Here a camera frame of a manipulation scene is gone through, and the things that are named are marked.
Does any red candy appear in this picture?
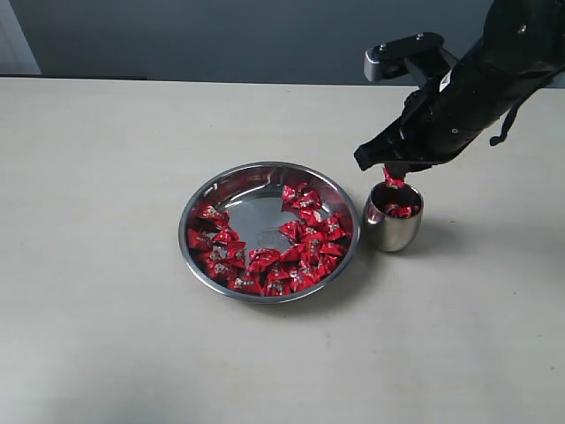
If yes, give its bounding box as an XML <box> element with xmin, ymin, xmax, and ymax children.
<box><xmin>383</xmin><ymin>167</ymin><xmax>405</xmax><ymax>189</ymax></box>
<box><xmin>228</xmin><ymin>273</ymin><xmax>263</xmax><ymax>295</ymax></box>
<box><xmin>197</xmin><ymin>204</ymin><xmax>230</xmax><ymax>223</ymax></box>
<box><xmin>282</xmin><ymin>184</ymin><xmax>305</xmax><ymax>204</ymax></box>
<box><xmin>320</xmin><ymin>241</ymin><xmax>347</xmax><ymax>257</ymax></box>
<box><xmin>292</xmin><ymin>190</ymin><xmax>322</xmax><ymax>210</ymax></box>
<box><xmin>186</xmin><ymin>228</ymin><xmax>213</xmax><ymax>252</ymax></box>

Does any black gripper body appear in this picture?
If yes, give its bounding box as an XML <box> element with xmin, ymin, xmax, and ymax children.
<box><xmin>392</xmin><ymin>57</ymin><xmax>557</xmax><ymax>169</ymax></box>

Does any stainless steel cup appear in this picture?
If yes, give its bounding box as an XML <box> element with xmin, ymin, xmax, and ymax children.
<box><xmin>362</xmin><ymin>182</ymin><xmax>424</xmax><ymax>253</ymax></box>

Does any round stainless steel plate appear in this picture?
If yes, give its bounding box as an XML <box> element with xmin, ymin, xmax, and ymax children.
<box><xmin>178</xmin><ymin>162</ymin><xmax>360</xmax><ymax>305</ymax></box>

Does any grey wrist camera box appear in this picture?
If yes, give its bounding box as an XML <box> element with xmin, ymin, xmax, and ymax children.
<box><xmin>363</xmin><ymin>33</ymin><xmax>450</xmax><ymax>87</ymax></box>

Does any black cable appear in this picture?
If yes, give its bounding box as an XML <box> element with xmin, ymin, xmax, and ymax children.
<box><xmin>489</xmin><ymin>103</ymin><xmax>522</xmax><ymax>147</ymax></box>

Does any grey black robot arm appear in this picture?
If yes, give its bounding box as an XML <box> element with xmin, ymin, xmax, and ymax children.
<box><xmin>354</xmin><ymin>1</ymin><xmax>564</xmax><ymax>177</ymax></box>

